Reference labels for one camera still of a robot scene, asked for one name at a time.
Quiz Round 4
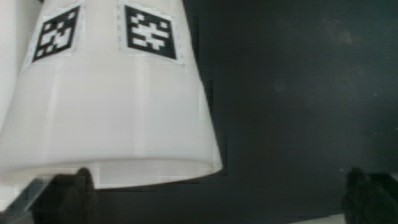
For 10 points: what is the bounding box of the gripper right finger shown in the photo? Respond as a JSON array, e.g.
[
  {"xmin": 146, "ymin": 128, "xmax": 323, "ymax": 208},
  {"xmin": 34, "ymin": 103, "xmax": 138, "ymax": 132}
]
[{"xmin": 341, "ymin": 168, "xmax": 398, "ymax": 224}]

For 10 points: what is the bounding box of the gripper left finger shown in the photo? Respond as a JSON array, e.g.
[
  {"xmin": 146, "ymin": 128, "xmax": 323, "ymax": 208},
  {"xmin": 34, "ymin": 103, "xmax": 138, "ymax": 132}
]
[{"xmin": 0, "ymin": 168, "xmax": 99, "ymax": 224}]

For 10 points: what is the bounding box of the white lamp shade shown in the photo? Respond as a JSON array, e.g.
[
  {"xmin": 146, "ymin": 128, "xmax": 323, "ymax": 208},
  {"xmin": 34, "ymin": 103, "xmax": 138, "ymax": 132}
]
[{"xmin": 0, "ymin": 0, "xmax": 226, "ymax": 190}]

